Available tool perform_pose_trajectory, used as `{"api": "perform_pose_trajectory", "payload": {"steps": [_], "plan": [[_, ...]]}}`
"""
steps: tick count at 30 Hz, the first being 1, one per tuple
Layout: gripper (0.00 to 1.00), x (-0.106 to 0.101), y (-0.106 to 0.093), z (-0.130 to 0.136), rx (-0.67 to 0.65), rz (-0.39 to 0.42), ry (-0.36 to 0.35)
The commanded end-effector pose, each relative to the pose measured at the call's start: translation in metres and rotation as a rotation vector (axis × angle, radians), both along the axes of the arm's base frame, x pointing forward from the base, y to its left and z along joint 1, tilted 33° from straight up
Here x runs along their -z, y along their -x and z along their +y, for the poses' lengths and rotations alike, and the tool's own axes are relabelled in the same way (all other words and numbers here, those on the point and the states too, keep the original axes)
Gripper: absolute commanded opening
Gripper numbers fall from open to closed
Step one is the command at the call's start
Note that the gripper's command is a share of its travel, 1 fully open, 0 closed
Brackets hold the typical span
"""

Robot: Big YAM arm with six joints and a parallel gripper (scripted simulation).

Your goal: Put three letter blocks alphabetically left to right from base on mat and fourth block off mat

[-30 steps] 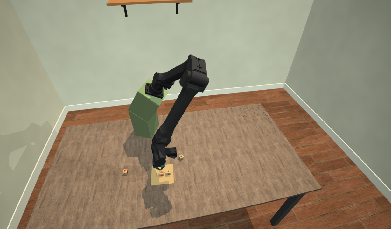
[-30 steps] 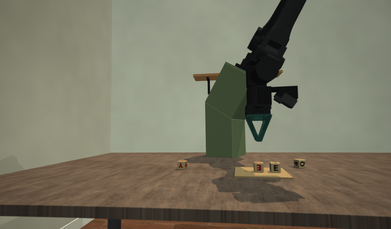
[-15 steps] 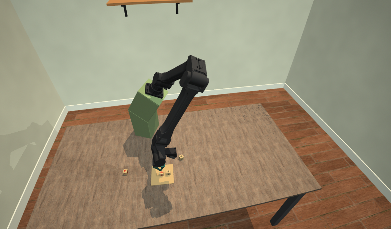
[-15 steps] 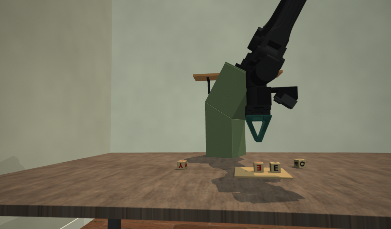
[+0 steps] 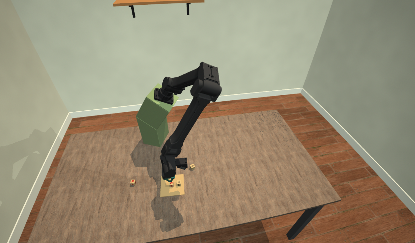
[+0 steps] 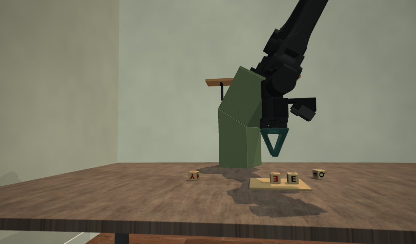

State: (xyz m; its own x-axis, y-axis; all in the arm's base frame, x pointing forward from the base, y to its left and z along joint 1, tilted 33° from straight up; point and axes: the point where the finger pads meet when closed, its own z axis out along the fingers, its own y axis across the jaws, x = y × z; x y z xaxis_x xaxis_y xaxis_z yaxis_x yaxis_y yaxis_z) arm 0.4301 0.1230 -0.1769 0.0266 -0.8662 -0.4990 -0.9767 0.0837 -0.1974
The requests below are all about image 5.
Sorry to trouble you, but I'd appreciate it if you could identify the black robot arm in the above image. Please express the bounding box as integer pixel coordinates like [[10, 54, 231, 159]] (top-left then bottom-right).
[[154, 62, 222, 178]]

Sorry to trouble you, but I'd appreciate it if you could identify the light orange mat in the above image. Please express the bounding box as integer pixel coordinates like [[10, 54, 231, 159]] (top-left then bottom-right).
[[160, 174, 185, 197]]

